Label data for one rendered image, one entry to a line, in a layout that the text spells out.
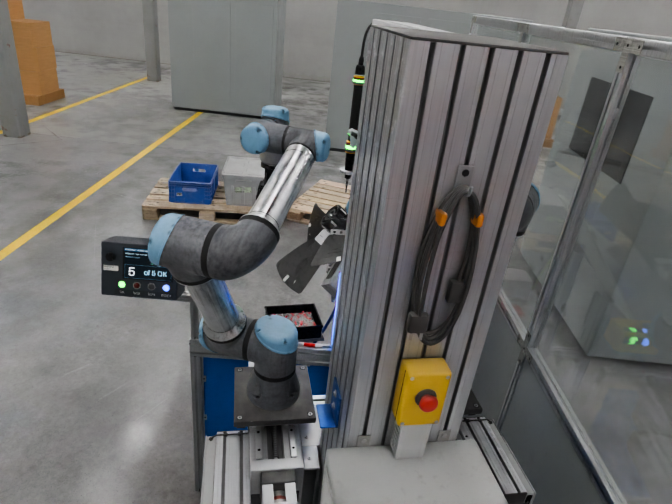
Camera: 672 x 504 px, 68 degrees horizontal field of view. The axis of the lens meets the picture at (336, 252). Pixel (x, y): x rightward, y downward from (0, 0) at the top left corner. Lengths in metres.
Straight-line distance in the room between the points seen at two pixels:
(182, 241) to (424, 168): 0.50
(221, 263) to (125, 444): 1.93
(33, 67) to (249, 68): 3.42
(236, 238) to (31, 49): 8.87
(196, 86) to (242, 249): 8.47
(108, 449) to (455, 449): 2.00
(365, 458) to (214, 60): 8.53
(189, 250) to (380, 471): 0.58
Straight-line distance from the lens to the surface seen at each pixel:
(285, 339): 1.33
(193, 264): 1.03
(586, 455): 1.67
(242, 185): 4.92
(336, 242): 2.01
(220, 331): 1.34
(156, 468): 2.71
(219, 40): 9.21
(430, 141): 0.80
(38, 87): 9.80
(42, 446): 2.95
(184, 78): 9.46
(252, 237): 1.01
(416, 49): 0.76
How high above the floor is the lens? 2.07
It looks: 27 degrees down
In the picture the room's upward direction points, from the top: 7 degrees clockwise
